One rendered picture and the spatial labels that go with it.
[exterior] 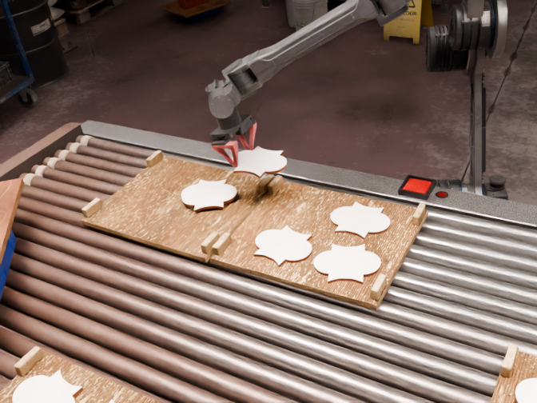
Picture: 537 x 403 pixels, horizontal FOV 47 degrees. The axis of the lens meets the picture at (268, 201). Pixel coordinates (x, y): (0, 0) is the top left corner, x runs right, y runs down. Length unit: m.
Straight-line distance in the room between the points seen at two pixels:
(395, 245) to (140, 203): 0.69
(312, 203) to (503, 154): 2.15
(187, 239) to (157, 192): 0.25
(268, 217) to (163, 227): 0.27
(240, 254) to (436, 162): 2.20
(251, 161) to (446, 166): 2.05
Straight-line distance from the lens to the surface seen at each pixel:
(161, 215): 1.63
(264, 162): 1.53
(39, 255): 1.67
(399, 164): 3.49
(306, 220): 1.52
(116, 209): 1.71
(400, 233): 1.47
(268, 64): 1.45
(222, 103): 1.42
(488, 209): 1.60
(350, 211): 1.52
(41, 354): 1.35
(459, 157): 3.55
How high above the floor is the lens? 1.84
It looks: 35 degrees down
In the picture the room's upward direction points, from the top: 8 degrees counter-clockwise
